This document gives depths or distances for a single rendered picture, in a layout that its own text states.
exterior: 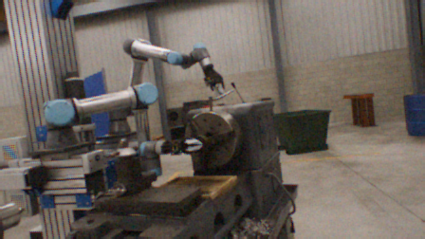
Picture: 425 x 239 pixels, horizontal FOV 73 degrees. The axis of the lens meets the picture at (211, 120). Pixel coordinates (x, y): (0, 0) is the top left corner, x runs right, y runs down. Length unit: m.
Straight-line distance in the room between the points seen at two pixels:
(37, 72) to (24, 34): 0.23
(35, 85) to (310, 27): 11.05
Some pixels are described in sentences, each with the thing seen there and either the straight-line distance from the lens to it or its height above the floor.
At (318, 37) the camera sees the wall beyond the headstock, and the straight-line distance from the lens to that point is 12.17.
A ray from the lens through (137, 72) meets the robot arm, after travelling 2.04.
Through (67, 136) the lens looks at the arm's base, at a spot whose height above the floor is 1.21.
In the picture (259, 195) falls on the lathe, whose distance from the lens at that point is 1.74.
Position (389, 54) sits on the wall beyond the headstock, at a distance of 12.75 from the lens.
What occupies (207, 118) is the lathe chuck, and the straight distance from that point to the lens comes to 1.58.
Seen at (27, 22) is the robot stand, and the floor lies 1.87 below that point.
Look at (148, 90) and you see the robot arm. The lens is 1.53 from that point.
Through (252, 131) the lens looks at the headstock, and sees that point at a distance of 1.66.
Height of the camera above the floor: 1.27
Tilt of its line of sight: 3 degrees down
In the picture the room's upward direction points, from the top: 7 degrees counter-clockwise
